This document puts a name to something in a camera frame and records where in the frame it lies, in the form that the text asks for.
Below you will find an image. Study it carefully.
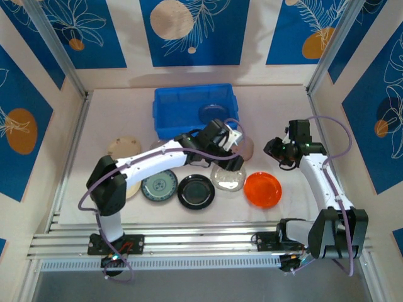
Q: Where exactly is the clear textured glass plate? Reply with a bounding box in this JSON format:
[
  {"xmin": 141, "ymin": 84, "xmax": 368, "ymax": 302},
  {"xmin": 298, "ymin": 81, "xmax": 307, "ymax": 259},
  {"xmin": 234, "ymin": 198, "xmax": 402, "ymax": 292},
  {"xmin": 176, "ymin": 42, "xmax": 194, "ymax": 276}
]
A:
[{"xmin": 210, "ymin": 163, "xmax": 247, "ymax": 192}]

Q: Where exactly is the aluminium frame post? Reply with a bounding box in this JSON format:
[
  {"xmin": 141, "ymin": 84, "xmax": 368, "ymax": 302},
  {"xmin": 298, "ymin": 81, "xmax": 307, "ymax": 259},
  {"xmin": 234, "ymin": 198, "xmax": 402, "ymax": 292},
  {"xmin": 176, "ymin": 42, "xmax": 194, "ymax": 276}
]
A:
[
  {"xmin": 21, "ymin": 0, "xmax": 91, "ymax": 98},
  {"xmin": 305, "ymin": 0, "xmax": 391, "ymax": 97}
]

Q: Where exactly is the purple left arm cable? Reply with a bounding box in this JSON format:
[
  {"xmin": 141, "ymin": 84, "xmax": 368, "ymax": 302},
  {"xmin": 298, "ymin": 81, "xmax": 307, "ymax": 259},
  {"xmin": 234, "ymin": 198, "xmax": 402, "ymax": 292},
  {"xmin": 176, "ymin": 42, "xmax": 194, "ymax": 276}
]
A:
[{"xmin": 77, "ymin": 118, "xmax": 249, "ymax": 282}]

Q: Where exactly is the black glossy plate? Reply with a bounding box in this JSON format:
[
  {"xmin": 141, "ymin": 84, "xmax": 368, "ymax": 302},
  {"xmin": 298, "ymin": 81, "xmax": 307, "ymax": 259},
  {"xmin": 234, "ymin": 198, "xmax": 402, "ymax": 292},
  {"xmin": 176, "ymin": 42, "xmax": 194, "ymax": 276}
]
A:
[{"xmin": 177, "ymin": 174, "xmax": 216, "ymax": 211}]

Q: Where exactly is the blue plastic bin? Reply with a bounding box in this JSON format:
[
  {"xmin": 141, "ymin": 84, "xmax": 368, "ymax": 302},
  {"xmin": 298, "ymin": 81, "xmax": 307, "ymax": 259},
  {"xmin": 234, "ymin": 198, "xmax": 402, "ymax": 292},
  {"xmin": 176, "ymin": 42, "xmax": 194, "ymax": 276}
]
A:
[{"xmin": 152, "ymin": 83, "xmax": 240, "ymax": 141}]

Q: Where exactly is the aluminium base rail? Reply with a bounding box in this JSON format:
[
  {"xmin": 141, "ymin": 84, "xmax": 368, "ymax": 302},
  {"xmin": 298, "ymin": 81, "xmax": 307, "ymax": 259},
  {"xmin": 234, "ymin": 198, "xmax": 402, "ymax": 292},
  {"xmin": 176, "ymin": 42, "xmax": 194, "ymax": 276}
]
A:
[{"xmin": 28, "ymin": 220, "xmax": 374, "ymax": 262}]

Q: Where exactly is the blue and white patterned plate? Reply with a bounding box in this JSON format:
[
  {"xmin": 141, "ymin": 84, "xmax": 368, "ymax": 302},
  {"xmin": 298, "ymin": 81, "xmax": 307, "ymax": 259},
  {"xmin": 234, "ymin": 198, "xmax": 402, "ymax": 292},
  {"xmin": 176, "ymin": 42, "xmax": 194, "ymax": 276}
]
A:
[{"xmin": 140, "ymin": 169, "xmax": 179, "ymax": 202}]

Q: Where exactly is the aluminium side rail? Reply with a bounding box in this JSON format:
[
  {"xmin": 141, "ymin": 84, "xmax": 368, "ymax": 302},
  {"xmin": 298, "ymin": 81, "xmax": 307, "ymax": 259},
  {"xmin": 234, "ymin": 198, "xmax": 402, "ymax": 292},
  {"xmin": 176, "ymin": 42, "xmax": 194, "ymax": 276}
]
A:
[
  {"xmin": 45, "ymin": 91, "xmax": 93, "ymax": 233},
  {"xmin": 307, "ymin": 91, "xmax": 350, "ymax": 202}
]

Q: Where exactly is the orange plastic plate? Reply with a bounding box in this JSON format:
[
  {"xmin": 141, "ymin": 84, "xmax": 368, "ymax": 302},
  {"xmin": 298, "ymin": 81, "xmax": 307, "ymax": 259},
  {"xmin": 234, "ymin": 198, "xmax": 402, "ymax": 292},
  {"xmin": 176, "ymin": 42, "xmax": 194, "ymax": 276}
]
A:
[{"xmin": 244, "ymin": 171, "xmax": 283, "ymax": 209}]

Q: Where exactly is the cream plate with calligraphy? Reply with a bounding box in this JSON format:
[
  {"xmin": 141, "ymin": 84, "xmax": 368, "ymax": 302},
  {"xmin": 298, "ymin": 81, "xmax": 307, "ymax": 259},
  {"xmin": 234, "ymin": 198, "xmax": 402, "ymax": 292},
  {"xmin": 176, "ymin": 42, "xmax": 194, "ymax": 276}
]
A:
[{"xmin": 125, "ymin": 181, "xmax": 142, "ymax": 200}]

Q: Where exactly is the black cable connector block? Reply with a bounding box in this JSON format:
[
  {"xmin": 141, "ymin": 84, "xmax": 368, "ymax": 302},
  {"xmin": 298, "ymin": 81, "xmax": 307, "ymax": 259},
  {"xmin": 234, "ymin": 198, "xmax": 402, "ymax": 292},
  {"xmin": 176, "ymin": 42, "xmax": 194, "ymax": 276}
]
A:
[
  {"xmin": 278, "ymin": 253, "xmax": 311, "ymax": 274},
  {"xmin": 100, "ymin": 255, "xmax": 127, "ymax": 277}
]

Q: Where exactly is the beige wooden plate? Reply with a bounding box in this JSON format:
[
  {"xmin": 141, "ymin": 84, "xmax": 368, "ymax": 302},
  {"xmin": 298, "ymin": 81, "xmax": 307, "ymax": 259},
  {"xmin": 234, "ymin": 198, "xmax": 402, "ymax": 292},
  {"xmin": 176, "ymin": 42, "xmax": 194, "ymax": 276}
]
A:
[{"xmin": 107, "ymin": 135, "xmax": 143, "ymax": 160}]

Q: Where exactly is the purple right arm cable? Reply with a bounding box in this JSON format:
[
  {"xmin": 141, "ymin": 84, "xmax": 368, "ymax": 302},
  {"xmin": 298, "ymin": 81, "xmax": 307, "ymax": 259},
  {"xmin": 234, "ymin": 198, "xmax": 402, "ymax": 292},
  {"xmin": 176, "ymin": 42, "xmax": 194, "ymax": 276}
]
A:
[{"xmin": 281, "ymin": 115, "xmax": 355, "ymax": 277}]

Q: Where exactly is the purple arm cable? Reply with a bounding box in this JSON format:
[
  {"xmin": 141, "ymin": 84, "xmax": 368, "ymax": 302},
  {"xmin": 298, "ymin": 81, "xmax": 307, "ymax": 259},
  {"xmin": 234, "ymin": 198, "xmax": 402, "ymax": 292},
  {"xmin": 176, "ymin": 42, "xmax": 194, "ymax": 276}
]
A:
[
  {"xmin": 77, "ymin": 118, "xmax": 249, "ymax": 282},
  {"xmin": 281, "ymin": 115, "xmax": 355, "ymax": 277}
]

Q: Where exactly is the perforated grey cable duct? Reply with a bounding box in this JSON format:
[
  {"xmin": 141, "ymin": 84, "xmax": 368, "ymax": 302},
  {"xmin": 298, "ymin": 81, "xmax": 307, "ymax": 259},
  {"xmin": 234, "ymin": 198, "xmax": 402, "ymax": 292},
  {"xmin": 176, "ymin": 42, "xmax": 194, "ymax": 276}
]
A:
[{"xmin": 40, "ymin": 254, "xmax": 284, "ymax": 272}]

